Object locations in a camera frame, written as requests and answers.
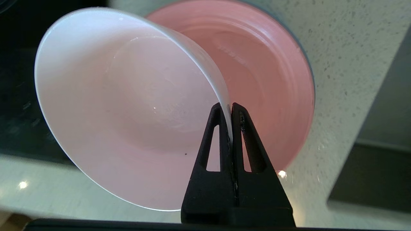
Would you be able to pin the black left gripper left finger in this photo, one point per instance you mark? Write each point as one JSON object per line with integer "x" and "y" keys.
{"x": 205, "y": 192}

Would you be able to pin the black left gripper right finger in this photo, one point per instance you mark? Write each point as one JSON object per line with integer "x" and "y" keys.
{"x": 260, "y": 192}

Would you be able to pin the pink bowl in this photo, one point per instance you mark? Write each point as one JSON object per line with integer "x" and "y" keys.
{"x": 128, "y": 112}

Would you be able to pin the large pink plate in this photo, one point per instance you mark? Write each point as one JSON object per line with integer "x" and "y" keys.
{"x": 266, "y": 80}

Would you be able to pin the large blue-grey plate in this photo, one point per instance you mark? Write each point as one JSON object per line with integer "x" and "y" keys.
{"x": 306, "y": 54}

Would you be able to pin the black glass induction cooktop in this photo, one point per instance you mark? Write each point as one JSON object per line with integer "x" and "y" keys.
{"x": 19, "y": 96}

